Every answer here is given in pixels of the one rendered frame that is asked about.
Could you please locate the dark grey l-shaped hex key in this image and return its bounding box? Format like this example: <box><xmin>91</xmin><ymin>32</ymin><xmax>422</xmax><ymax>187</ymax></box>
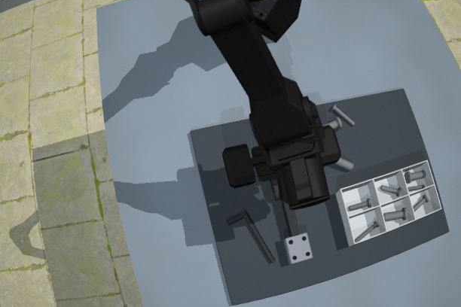
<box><xmin>227</xmin><ymin>211</ymin><xmax>275</xmax><ymax>263</ymax></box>

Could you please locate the grey headed pin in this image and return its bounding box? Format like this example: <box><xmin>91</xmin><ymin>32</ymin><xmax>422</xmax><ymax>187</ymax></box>
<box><xmin>383</xmin><ymin>208</ymin><xmax>408</xmax><ymax>221</ymax></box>
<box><xmin>404</xmin><ymin>170</ymin><xmax>426</xmax><ymax>184</ymax></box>
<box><xmin>332</xmin><ymin>104</ymin><xmax>355</xmax><ymax>126</ymax></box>
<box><xmin>355</xmin><ymin>221</ymin><xmax>379</xmax><ymax>242</ymax></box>
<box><xmin>380</xmin><ymin>185</ymin><xmax>401</xmax><ymax>196</ymax></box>
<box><xmin>323</xmin><ymin>117</ymin><xmax>343</xmax><ymax>129</ymax></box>
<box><xmin>413</xmin><ymin>195</ymin><xmax>429</xmax><ymax>211</ymax></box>
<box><xmin>334</xmin><ymin>158</ymin><xmax>354</xmax><ymax>171</ymax></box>
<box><xmin>349</xmin><ymin>198</ymin><xmax>371</xmax><ymax>211</ymax></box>
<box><xmin>408</xmin><ymin>185</ymin><xmax>425</xmax><ymax>191</ymax></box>

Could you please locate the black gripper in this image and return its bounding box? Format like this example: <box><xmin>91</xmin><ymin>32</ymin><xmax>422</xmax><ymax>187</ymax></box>
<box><xmin>222</xmin><ymin>125</ymin><xmax>341</xmax><ymax>188</ymax></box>

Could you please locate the grey clevis fork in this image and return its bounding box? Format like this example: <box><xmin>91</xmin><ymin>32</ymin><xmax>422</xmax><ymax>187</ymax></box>
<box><xmin>270</xmin><ymin>179</ymin><xmax>280</xmax><ymax>200</ymax></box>

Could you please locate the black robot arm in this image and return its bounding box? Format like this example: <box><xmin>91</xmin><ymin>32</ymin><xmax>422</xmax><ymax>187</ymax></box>
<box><xmin>185</xmin><ymin>0</ymin><xmax>330</xmax><ymax>210</ymax></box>

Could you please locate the white compartment tray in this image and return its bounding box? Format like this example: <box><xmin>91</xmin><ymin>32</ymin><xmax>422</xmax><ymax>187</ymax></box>
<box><xmin>336</xmin><ymin>160</ymin><xmax>442</xmax><ymax>247</ymax></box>

